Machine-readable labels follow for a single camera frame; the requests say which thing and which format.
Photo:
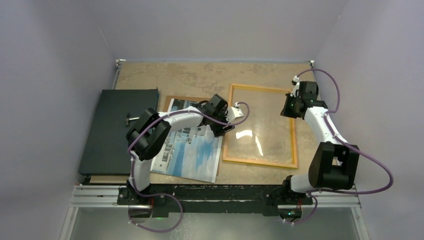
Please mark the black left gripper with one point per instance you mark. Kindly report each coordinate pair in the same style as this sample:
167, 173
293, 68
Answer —
222, 130

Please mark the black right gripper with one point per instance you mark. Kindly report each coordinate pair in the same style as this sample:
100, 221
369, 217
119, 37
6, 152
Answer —
285, 111

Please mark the clear acrylic sheet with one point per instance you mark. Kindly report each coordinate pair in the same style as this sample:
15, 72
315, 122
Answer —
265, 126

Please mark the building and sky photo print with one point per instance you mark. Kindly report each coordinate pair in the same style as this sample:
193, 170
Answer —
190, 153

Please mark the wooden picture frame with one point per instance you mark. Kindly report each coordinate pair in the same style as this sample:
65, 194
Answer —
258, 162

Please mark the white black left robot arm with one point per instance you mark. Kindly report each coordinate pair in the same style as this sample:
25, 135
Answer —
150, 131

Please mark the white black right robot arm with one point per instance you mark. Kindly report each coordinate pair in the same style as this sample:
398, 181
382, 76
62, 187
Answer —
334, 165

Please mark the small black hammer tool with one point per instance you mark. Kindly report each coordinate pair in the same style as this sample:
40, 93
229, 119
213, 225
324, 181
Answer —
129, 119

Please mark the dark blue flat box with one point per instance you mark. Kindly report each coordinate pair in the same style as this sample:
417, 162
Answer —
105, 151

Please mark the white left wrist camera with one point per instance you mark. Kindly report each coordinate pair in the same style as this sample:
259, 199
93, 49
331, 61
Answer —
234, 113

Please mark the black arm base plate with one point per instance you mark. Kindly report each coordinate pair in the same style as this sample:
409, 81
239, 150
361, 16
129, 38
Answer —
266, 199

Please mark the aluminium profile rail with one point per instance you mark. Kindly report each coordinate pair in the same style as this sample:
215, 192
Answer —
98, 196

